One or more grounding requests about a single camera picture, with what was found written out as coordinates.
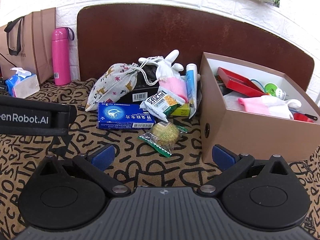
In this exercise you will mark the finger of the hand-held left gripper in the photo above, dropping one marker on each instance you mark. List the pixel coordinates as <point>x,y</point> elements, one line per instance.
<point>30,115</point>

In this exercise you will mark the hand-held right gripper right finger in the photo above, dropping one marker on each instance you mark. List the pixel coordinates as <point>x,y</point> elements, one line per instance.
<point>222,155</point>

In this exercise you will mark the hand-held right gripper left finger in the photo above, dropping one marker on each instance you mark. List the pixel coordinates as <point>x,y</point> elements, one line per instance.
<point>103,155</point>

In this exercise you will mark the brown cardboard box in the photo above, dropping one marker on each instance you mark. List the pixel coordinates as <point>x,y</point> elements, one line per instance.
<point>237,135</point>

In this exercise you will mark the blue medicine box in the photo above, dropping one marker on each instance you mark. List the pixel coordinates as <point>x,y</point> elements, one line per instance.
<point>120,115</point>

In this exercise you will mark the round cookie packet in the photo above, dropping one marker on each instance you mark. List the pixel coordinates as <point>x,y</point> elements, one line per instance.
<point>165,132</point>

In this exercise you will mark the green and white snack packet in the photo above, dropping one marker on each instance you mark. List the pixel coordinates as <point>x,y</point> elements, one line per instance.
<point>160,102</point>

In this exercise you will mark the tan letter-printed cloth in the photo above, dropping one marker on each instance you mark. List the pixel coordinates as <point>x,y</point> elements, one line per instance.
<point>125,160</point>

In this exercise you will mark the blue tissue pack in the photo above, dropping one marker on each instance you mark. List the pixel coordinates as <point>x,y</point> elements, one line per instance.
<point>22,85</point>

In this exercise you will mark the yellow-green small box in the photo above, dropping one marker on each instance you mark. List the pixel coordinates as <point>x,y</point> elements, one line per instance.
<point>182,110</point>

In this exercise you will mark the white and pink glove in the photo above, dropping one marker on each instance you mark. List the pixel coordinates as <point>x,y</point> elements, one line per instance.
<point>262,105</point>
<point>170,80</point>

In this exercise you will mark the pink insulated bottle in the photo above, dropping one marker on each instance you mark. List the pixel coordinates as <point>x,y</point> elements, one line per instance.
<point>60,55</point>

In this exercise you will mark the brown paper shopping bag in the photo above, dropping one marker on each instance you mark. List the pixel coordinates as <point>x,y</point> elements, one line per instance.
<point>37,42</point>

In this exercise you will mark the red box in carton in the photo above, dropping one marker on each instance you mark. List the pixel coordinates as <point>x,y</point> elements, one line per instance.
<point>235,82</point>

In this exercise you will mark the black cardboard box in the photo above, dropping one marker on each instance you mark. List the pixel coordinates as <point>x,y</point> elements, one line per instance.
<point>147,93</point>

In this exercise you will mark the blue and white tube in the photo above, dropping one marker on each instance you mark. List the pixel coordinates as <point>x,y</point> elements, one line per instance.
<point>191,85</point>

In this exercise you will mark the green tape roll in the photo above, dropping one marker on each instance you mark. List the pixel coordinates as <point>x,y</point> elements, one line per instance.
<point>270,89</point>

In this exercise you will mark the white plug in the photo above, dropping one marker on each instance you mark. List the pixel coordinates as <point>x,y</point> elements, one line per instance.
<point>281,93</point>

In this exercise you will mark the dark cloth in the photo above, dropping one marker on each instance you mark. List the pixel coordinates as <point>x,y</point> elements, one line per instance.
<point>149,72</point>

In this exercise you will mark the brown wooden headboard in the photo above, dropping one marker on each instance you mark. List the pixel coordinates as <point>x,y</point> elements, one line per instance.
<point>175,30</point>

